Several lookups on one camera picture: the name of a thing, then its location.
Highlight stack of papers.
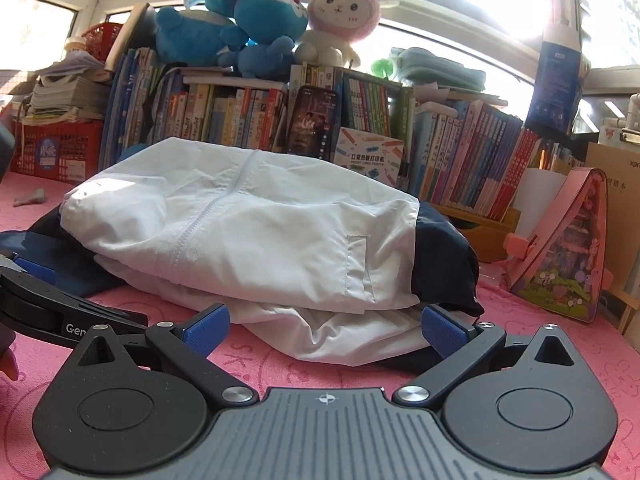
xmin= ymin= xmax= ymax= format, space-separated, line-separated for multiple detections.
xmin=22 ymin=50 xmax=118 ymax=126

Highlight white box with pencil print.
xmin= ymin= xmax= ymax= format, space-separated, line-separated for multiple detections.
xmin=332 ymin=127 xmax=406 ymax=188

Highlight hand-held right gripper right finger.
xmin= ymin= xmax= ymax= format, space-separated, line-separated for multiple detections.
xmin=392 ymin=305 xmax=576 ymax=408

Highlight wooden easel frame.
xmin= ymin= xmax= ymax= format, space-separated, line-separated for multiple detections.
xmin=602 ymin=280 xmax=640 ymax=336

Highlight green plant toy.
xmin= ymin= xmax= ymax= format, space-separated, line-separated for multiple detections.
xmin=370 ymin=57 xmax=399 ymax=81

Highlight flat lying book stack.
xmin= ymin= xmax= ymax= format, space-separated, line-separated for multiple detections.
xmin=180 ymin=66 xmax=288 ymax=92

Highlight row of red spined books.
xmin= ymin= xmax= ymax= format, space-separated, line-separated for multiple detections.
xmin=415 ymin=100 xmax=586 ymax=221

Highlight row of green spined books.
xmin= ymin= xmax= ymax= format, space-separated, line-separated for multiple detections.
xmin=340 ymin=67 xmax=416 ymax=138

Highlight pink rabbit print blanket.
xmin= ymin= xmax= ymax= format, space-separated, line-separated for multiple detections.
xmin=0 ymin=170 xmax=640 ymax=480

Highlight brown cardboard box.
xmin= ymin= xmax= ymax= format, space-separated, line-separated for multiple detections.
xmin=582 ymin=142 xmax=640 ymax=261

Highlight clear plastic wrapper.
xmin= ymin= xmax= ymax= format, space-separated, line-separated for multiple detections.
xmin=477 ymin=262 xmax=512 ymax=293

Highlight white container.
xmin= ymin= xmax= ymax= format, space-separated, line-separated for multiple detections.
xmin=512 ymin=167 xmax=571 ymax=221

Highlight row of colourful picture books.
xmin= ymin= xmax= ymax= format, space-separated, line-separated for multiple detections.
xmin=150 ymin=67 xmax=291 ymax=153

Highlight red plastic basket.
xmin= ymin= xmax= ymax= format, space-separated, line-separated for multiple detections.
xmin=80 ymin=22 xmax=123 ymax=66

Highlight large blue cat plush toy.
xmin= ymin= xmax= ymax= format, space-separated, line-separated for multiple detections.
xmin=220 ymin=0 xmax=311 ymax=78

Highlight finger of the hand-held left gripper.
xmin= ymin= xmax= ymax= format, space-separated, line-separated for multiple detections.
xmin=0 ymin=255 xmax=57 ymax=286
xmin=87 ymin=305 xmax=149 ymax=338

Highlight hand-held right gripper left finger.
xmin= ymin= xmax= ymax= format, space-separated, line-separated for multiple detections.
xmin=75 ymin=304 xmax=260 ymax=406

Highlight black smartphone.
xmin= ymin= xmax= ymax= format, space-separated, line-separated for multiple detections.
xmin=286 ymin=85 xmax=341 ymax=163

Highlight light blue folded pouch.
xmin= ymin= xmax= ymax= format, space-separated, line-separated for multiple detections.
xmin=392 ymin=47 xmax=486 ymax=93

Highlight pink rabbit plush toy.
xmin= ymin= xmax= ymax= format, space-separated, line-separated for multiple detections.
xmin=295 ymin=0 xmax=401 ymax=68

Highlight blue whale plush toy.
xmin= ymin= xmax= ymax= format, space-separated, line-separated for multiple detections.
xmin=155 ymin=7 xmax=246 ymax=68

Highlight dark blue printed package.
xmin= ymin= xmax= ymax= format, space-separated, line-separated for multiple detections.
xmin=525 ymin=20 xmax=587 ymax=136

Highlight white window frame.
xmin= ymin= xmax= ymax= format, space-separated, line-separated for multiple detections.
xmin=0 ymin=0 xmax=640 ymax=91

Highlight row of tall blue books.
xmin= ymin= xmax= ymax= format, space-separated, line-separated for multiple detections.
xmin=107 ymin=47 xmax=168 ymax=161

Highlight wooden drawer organizer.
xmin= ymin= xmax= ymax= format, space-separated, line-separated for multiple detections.
xmin=425 ymin=202 xmax=522 ymax=263

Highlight red plastic crate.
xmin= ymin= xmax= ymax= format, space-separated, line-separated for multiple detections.
xmin=10 ymin=121 xmax=108 ymax=185

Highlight black hanging strap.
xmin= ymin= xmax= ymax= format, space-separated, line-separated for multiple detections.
xmin=142 ymin=67 xmax=171 ymax=146

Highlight white and navy jacket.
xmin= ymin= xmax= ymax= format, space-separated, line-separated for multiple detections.
xmin=0 ymin=136 xmax=485 ymax=365

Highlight pink house model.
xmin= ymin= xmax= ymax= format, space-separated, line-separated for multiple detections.
xmin=502 ymin=167 xmax=613 ymax=323

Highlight person's left hand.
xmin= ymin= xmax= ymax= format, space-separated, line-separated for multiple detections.
xmin=0 ymin=350 xmax=20 ymax=382

